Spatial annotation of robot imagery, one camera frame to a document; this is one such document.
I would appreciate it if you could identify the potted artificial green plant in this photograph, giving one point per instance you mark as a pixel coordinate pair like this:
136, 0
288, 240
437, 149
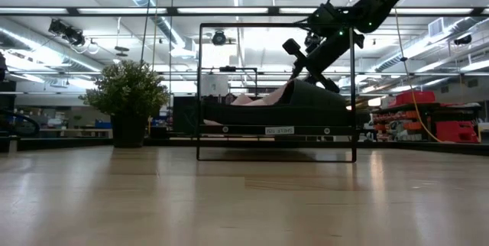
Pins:
126, 89

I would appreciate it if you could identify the round black ceiling device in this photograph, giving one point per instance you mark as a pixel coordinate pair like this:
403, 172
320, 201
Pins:
219, 38

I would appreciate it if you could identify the black table edge rail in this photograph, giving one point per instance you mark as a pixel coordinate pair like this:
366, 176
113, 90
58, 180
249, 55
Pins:
420, 147

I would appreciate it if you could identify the red storage bin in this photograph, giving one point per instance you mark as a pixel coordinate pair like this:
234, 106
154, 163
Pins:
412, 98
454, 131

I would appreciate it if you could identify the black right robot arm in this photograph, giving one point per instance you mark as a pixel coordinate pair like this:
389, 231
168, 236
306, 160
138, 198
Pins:
382, 5

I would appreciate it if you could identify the black slide sandal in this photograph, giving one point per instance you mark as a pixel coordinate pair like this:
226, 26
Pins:
313, 104

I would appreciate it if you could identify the black ceiling camera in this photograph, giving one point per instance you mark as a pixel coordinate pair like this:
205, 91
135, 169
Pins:
67, 32

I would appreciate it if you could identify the white box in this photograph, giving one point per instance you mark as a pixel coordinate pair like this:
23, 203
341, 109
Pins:
214, 85

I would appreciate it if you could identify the silver ventilation duct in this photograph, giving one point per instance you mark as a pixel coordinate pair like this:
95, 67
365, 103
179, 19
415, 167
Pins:
168, 28

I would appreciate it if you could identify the pink slide sandal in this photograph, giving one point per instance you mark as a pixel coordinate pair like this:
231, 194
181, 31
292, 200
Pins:
263, 99

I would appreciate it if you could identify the black overhead light bar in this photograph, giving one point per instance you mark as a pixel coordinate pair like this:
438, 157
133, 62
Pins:
172, 10

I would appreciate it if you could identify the black storage rack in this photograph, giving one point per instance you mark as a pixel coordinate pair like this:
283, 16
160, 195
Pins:
428, 107

